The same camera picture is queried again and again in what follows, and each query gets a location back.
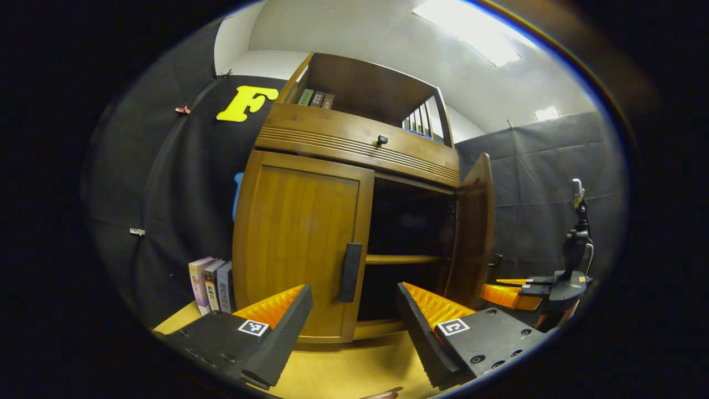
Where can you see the wooden cabinet drawer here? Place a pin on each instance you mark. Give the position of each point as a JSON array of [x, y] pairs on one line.
[[332, 130]]

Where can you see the reddish brown hardcover book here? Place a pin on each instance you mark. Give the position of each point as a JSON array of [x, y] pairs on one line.
[[328, 101]]

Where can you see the dark brown hardcover book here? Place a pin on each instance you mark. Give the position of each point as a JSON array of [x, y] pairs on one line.
[[317, 99]]

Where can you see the black backdrop cloth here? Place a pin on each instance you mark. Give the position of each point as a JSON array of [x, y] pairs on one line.
[[166, 183]]

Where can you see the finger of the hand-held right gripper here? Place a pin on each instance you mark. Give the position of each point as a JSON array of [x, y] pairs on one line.
[[507, 296], [534, 285]]

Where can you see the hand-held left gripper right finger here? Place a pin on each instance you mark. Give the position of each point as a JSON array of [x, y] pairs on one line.
[[421, 338]]

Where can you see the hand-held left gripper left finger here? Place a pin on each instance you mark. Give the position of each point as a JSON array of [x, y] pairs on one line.
[[282, 338]]

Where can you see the red clip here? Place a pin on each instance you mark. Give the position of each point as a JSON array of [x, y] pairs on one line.
[[182, 110]]

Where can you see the dark paperback book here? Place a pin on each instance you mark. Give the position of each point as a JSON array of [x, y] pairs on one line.
[[212, 285]]

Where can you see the blue-grey paperback book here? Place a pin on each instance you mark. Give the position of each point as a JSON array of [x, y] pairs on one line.
[[226, 288]]

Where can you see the wooden shoe cabinet door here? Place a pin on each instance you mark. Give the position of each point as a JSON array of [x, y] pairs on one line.
[[471, 233], [299, 244]]

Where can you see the purple paperback book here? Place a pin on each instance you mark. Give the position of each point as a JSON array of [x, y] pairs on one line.
[[198, 282]]

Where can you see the large ceiling light panel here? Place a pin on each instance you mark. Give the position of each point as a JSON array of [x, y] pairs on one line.
[[471, 30]]

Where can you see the blue cloth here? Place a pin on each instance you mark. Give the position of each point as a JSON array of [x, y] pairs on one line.
[[421, 133]]

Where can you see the wooden double-door shoe cabinet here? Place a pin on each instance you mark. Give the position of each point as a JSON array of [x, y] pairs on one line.
[[360, 83]]

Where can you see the green hardcover book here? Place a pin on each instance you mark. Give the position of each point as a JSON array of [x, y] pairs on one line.
[[305, 97]]

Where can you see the small ceiling light panel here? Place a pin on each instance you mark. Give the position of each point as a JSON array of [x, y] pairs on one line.
[[546, 113]]

